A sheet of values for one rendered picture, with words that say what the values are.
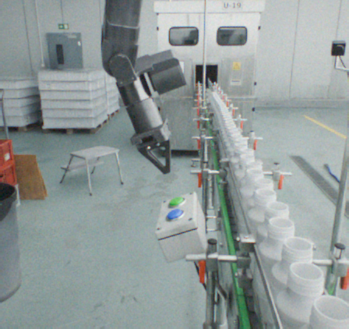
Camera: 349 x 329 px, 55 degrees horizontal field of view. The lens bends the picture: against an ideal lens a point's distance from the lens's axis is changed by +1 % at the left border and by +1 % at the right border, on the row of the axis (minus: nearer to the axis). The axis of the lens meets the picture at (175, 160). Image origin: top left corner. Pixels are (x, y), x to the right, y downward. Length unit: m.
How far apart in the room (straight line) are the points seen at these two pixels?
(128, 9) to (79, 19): 10.28
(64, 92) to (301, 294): 6.48
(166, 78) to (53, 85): 6.21
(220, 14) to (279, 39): 5.86
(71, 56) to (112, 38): 10.28
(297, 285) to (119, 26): 0.44
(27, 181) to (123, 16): 3.23
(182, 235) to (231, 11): 4.29
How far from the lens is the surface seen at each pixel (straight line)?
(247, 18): 4.81
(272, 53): 10.47
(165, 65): 0.63
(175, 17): 4.78
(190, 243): 0.64
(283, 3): 10.61
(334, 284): 0.66
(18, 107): 7.26
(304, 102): 10.78
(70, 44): 10.86
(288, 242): 0.50
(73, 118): 6.77
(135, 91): 0.63
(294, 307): 0.44
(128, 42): 0.58
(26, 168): 3.63
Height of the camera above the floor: 1.40
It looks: 17 degrees down
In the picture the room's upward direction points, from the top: straight up
